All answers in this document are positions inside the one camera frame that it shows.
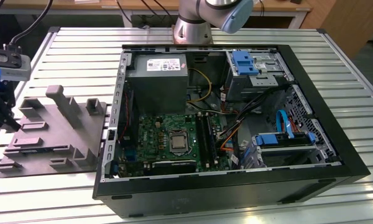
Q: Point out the black RAM slot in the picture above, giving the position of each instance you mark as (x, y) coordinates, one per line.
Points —
(200, 137)

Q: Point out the silver CPU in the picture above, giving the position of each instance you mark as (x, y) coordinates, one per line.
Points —
(179, 142)

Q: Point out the blue disk carrier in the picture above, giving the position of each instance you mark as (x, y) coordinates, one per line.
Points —
(244, 63)

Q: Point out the metal drive cage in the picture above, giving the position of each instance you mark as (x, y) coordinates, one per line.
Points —
(264, 81)

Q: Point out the wooden cabinet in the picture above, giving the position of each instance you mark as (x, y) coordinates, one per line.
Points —
(346, 23)

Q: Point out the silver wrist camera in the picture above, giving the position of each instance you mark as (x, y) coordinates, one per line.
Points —
(15, 70)

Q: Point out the wooden desk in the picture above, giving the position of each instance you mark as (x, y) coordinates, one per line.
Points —
(66, 5)

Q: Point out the CPU socket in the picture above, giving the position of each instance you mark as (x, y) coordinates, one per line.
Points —
(174, 152)

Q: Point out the black case fan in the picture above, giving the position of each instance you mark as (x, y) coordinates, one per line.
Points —
(132, 102)

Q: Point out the metal disk bay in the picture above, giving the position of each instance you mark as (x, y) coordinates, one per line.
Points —
(286, 151)

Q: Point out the black PC case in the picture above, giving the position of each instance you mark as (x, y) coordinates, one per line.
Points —
(206, 198)

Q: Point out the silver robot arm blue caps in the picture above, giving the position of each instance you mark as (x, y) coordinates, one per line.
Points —
(192, 28)

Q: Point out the hard disk in blue carrier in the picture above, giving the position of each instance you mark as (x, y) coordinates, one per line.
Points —
(268, 140)

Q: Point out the black graphics card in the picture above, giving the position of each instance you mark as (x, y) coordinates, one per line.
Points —
(174, 164)

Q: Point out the green motherboard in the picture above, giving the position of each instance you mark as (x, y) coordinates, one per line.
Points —
(150, 130)

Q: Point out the grey parts rack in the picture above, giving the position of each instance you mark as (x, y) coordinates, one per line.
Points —
(56, 140)

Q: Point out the grey power supply unit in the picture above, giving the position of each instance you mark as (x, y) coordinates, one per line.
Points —
(159, 93)

